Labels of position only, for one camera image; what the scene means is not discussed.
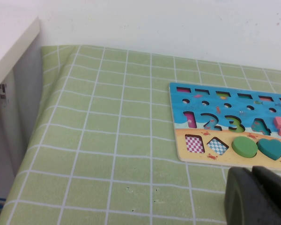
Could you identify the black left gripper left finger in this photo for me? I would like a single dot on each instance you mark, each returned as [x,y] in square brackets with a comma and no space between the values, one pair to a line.
[246,201]

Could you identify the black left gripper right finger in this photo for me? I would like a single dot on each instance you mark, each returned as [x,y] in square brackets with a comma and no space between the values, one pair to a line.
[278,192]

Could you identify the teal heart piece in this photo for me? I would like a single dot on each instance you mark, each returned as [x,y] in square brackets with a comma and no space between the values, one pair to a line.
[270,148]

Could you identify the green circle piece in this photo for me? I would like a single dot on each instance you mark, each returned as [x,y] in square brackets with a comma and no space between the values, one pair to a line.
[244,146]

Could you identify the colourful wooden puzzle board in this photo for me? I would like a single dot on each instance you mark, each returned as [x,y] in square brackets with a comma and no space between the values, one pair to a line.
[224,110]

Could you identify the green checkered tablecloth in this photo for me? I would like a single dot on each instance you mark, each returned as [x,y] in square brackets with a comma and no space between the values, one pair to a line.
[107,140]

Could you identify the black and white label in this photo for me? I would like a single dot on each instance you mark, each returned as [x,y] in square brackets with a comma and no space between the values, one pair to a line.
[3,93]

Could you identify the white desk top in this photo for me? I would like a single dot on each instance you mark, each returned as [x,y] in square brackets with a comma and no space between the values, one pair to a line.
[11,47]

